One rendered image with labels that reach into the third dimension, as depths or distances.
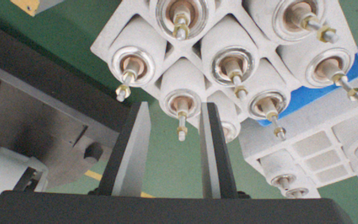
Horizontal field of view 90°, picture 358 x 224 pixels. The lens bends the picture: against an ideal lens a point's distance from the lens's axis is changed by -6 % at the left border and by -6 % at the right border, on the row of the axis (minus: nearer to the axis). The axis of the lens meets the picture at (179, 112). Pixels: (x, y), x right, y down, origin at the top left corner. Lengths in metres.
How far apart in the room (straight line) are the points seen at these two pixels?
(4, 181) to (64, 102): 0.27
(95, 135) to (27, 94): 0.19
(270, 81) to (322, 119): 0.29
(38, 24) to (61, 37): 0.07
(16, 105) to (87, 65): 0.23
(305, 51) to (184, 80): 0.21
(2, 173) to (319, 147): 0.79
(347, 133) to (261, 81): 0.34
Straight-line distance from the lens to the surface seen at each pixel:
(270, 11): 0.32
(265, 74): 0.41
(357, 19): 0.73
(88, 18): 0.62
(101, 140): 0.59
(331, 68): 0.39
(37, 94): 0.58
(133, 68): 0.32
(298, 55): 0.40
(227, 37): 0.33
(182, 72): 0.38
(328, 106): 0.67
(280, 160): 0.66
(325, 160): 0.86
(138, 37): 0.33
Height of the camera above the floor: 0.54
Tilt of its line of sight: 48 degrees down
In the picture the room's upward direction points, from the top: 177 degrees counter-clockwise
